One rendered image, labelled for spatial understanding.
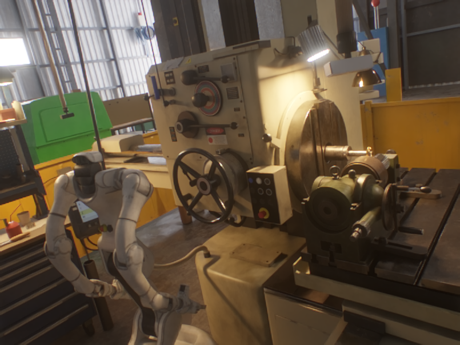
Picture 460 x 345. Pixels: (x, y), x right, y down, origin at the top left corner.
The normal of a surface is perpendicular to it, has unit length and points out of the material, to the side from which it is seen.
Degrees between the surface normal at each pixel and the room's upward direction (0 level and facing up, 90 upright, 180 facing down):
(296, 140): 62
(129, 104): 90
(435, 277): 0
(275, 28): 90
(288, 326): 90
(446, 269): 0
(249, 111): 90
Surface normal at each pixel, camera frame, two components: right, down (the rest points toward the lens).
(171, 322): 0.88, -0.03
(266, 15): -0.62, 0.30
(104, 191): 0.57, 0.20
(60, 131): 0.75, -0.06
